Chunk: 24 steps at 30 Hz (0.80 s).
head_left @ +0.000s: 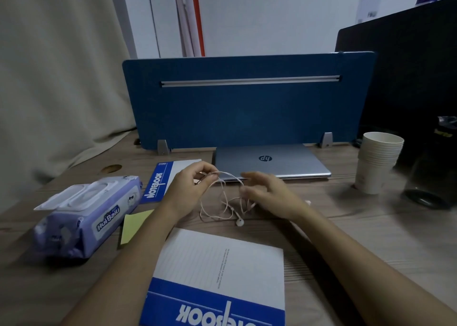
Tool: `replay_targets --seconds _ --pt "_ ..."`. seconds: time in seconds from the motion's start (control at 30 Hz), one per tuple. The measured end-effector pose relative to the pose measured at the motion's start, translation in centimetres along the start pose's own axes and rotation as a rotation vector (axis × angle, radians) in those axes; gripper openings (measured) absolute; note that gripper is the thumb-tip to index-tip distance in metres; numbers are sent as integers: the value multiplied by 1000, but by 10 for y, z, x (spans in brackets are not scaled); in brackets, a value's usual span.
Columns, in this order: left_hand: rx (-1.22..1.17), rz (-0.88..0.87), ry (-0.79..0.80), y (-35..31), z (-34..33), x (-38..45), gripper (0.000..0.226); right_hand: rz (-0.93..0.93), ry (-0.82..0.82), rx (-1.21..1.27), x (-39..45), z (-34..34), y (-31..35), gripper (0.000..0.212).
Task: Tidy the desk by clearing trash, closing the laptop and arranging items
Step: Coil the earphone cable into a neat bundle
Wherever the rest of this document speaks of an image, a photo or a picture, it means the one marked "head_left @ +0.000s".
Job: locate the white rolled tube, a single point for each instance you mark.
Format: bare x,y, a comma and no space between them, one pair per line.
191,22
182,22

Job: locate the person's left forearm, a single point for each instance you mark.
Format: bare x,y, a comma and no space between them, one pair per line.
121,275

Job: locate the white paper cup stack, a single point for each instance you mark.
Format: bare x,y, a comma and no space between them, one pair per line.
371,181
380,149

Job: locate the black partition panel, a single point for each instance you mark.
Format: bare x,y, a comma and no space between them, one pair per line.
410,68

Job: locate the person's right forearm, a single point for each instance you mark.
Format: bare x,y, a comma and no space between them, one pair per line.
367,275

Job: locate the silver laptop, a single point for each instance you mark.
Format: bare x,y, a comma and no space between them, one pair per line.
296,161

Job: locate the beige curtain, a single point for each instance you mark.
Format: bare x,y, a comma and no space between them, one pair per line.
60,86

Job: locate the grey divider bracket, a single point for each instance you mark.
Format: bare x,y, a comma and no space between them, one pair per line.
163,147
326,140

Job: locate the red rolled tube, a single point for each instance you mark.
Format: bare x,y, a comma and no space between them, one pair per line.
198,25

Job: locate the person's right hand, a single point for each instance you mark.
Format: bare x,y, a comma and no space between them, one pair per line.
275,197

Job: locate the blue desk divider panel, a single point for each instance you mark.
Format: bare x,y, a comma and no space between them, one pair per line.
250,115

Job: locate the yellow sticky note pad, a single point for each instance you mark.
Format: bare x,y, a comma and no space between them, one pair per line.
134,225

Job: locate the purple wet wipes pack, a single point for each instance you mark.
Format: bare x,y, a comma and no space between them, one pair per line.
82,222

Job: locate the blue and white notebook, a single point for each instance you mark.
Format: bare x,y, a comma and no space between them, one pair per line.
221,265
157,186

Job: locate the person's left hand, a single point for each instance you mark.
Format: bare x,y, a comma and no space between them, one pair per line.
185,186

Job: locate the dark translucent water bottle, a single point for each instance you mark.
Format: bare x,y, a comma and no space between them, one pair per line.
428,179

